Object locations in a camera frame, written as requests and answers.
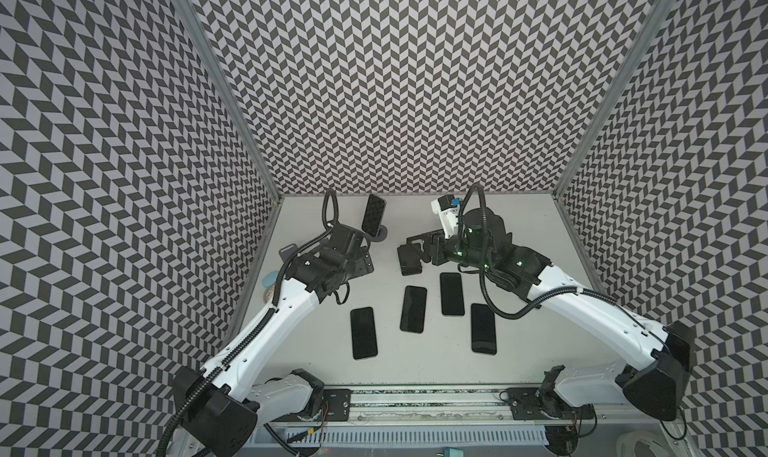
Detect phone teal edge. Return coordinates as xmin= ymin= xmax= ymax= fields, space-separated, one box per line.
xmin=361 ymin=194 xmax=386 ymax=238

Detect grey round stand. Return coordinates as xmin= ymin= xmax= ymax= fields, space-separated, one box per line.
xmin=278 ymin=243 xmax=298 ymax=262
xmin=370 ymin=225 xmax=388 ymax=242

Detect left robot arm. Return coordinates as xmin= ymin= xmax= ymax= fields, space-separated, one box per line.
xmin=155 ymin=189 xmax=373 ymax=456

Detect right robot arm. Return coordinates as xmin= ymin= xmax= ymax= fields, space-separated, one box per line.
xmin=403 ymin=184 xmax=696 ymax=422

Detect grey round stand back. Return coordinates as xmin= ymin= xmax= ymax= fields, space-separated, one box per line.
xmin=370 ymin=225 xmax=388 ymax=242

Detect blue oval object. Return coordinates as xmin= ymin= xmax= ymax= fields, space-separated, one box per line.
xmin=262 ymin=271 xmax=278 ymax=288

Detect tape roll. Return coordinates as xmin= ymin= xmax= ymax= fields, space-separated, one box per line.
xmin=263 ymin=284 xmax=275 ymax=304

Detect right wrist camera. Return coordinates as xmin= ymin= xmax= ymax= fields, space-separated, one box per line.
xmin=431 ymin=194 xmax=460 ymax=239

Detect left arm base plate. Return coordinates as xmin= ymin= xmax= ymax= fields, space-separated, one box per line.
xmin=298 ymin=388 xmax=352 ymax=422

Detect aluminium rail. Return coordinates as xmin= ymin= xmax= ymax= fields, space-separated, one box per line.
xmin=251 ymin=383 xmax=685 ymax=427

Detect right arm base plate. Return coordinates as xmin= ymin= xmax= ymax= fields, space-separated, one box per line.
xmin=499 ymin=387 xmax=595 ymax=422

